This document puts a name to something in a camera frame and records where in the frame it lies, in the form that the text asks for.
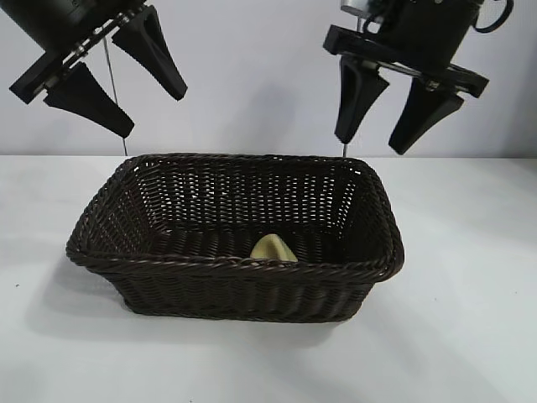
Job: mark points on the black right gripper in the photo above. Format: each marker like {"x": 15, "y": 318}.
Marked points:
{"x": 428, "y": 33}

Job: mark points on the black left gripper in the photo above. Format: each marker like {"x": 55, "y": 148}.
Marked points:
{"x": 50, "y": 25}

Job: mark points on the pale yellow egg yolk pastry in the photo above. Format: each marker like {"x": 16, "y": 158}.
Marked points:
{"x": 270, "y": 252}

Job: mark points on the dark brown woven wicker basket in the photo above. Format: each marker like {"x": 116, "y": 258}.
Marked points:
{"x": 251, "y": 285}

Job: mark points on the thin vertical metal wall strip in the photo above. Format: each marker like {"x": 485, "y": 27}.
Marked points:
{"x": 121, "y": 142}
{"x": 345, "y": 150}

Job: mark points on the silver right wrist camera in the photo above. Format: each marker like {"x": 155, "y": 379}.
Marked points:
{"x": 352, "y": 6}

